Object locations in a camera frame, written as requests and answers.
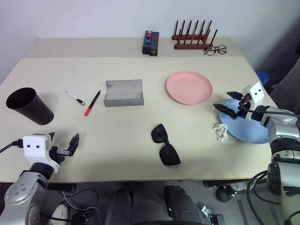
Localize blue plate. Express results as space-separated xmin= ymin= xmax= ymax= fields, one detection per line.
xmin=218 ymin=98 xmax=270 ymax=144

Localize crumpled white tissue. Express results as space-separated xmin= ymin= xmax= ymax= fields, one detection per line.
xmin=212 ymin=123 xmax=229 ymax=143

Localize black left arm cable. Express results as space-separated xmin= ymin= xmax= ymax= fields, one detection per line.
xmin=0 ymin=139 xmax=24 ymax=154

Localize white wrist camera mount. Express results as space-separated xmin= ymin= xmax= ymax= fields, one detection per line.
xmin=242 ymin=82 xmax=265 ymax=120
xmin=22 ymin=134 xmax=60 ymax=174

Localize black box with round socket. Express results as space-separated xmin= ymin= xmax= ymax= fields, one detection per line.
xmin=148 ymin=31 xmax=160 ymax=57

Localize silver metal clamp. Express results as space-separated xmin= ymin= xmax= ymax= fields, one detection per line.
xmin=201 ymin=205 xmax=213 ymax=217

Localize thin-framed clear eyeglasses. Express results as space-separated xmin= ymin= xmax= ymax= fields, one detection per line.
xmin=203 ymin=45 xmax=228 ymax=57

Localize black plastic cup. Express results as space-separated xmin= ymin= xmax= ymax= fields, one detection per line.
xmin=5 ymin=87 xmax=55 ymax=126

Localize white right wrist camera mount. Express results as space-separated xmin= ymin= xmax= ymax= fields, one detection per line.
xmin=242 ymin=82 xmax=265 ymax=120

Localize black floor device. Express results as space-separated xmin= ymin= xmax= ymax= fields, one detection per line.
xmin=70 ymin=206 xmax=99 ymax=225

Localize grey trouser leg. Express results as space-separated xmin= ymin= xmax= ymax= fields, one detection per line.
xmin=269 ymin=62 xmax=300 ymax=111

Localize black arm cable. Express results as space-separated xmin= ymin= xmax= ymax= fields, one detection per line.
xmin=0 ymin=139 xmax=24 ymax=154
xmin=238 ymin=98 xmax=296 ymax=225

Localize small black floor box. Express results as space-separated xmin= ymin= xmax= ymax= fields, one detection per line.
xmin=208 ymin=213 xmax=226 ymax=225

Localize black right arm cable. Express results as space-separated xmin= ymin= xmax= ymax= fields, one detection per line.
xmin=238 ymin=98 xmax=296 ymax=225

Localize black box with coloured buttons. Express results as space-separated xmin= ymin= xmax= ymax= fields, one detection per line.
xmin=142 ymin=30 xmax=153 ymax=55

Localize dark wooden peg rack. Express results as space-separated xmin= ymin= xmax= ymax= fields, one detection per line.
xmin=171 ymin=20 xmax=219 ymax=51

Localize white marker pen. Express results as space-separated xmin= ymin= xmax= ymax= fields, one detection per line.
xmin=65 ymin=90 xmax=86 ymax=106

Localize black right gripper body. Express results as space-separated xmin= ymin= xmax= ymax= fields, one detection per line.
xmin=231 ymin=93 xmax=253 ymax=120

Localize blue round container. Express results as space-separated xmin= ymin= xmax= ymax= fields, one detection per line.
xmin=257 ymin=71 xmax=270 ymax=87

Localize black table frame bar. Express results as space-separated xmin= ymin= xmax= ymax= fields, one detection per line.
xmin=202 ymin=180 xmax=232 ymax=188

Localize dark grey rounded shape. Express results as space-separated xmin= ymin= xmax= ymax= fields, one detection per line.
xmin=163 ymin=184 xmax=202 ymax=225
xmin=104 ymin=184 xmax=135 ymax=225

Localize pink plate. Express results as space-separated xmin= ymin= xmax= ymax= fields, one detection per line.
xmin=166 ymin=71 xmax=213 ymax=105

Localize black sunglasses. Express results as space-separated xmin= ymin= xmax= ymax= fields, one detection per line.
xmin=150 ymin=123 xmax=181 ymax=166

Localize black and white sneaker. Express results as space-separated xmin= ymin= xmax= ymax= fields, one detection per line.
xmin=215 ymin=183 xmax=248 ymax=203

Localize black woven-pattern panel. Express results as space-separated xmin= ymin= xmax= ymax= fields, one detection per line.
xmin=255 ymin=28 xmax=300 ymax=94

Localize grey glasses case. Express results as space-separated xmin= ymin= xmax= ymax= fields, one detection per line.
xmin=103 ymin=79 xmax=145 ymax=108

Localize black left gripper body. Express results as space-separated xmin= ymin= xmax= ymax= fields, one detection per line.
xmin=48 ymin=146 xmax=72 ymax=165

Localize thin white floor cable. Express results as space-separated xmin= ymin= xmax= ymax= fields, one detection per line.
xmin=62 ymin=190 xmax=89 ymax=210

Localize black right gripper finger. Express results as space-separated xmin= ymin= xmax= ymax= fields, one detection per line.
xmin=226 ymin=91 xmax=243 ymax=100
xmin=213 ymin=103 xmax=238 ymax=118

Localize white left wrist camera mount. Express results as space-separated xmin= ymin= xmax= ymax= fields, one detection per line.
xmin=22 ymin=134 xmax=60 ymax=174

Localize black pen with red cap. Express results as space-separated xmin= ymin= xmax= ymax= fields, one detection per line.
xmin=84 ymin=90 xmax=102 ymax=117

